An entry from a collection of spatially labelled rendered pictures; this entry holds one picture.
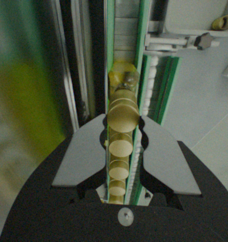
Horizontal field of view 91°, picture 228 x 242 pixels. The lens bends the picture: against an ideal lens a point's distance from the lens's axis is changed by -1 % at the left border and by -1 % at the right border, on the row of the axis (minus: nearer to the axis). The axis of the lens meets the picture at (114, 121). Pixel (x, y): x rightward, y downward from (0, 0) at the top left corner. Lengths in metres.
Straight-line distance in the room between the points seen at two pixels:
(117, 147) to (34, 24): 0.20
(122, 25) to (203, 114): 0.55
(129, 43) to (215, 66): 0.39
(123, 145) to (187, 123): 0.58
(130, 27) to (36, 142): 0.36
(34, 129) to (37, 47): 0.12
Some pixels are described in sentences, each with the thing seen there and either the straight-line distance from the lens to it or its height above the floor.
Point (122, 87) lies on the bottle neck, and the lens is 0.17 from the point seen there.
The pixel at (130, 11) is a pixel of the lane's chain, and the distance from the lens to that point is 0.41.
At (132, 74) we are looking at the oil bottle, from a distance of 0.20.
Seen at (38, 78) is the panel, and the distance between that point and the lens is 0.21.
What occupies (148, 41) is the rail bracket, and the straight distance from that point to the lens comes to 0.32.
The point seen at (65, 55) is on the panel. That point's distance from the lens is 0.29.
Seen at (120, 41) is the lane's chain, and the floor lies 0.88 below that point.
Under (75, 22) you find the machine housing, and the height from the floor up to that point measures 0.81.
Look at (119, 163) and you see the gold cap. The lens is 0.20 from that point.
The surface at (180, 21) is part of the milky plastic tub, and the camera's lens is 0.55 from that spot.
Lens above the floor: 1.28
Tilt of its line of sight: 58 degrees down
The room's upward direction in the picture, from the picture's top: 173 degrees counter-clockwise
